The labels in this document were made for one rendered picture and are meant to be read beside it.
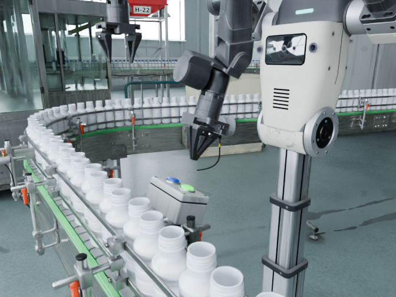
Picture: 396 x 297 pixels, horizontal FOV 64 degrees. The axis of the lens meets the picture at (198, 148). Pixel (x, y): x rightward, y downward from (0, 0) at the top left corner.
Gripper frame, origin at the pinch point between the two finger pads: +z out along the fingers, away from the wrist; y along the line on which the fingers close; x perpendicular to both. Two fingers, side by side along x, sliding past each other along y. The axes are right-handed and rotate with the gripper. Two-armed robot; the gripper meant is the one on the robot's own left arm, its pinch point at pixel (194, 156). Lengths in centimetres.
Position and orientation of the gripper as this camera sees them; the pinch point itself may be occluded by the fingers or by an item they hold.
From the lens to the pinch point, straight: 71.8
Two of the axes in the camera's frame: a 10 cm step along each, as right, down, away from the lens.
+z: -2.8, 9.6, 0.6
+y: 6.0, 2.2, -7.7
